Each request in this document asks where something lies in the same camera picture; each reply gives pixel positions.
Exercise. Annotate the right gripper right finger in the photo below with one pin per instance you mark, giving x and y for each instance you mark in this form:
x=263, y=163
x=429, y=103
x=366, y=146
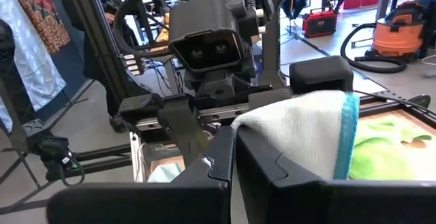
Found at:
x=340, y=203

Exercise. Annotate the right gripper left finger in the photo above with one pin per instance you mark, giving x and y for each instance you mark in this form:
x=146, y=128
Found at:
x=136, y=203

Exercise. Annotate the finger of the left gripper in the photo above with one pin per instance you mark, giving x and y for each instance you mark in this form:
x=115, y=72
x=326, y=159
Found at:
x=322, y=74
x=180, y=125

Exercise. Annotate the light blue microfiber towel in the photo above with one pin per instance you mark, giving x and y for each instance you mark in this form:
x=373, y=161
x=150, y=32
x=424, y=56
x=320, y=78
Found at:
x=299, y=132

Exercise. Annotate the green microfiber towel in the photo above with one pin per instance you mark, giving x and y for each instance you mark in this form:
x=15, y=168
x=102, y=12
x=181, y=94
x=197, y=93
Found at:
x=385, y=159

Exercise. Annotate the red and black toolbox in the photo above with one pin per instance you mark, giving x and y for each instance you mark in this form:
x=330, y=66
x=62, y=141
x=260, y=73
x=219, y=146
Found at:
x=320, y=23

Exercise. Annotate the person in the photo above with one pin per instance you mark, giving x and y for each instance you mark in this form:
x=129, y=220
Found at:
x=114, y=105

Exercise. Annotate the row of white connectors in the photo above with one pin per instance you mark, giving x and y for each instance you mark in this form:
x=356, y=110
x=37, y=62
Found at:
x=131, y=64

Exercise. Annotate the orange shop vacuum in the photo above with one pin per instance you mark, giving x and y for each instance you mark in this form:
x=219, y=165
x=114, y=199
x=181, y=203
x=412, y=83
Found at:
x=395, y=36

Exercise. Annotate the white curtain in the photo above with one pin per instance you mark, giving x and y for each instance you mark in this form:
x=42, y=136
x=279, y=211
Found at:
x=30, y=64

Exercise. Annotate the orange patterned tapestry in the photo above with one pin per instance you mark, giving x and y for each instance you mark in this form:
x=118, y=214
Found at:
x=44, y=16

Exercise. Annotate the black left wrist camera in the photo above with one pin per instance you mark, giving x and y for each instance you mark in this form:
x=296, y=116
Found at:
x=207, y=23

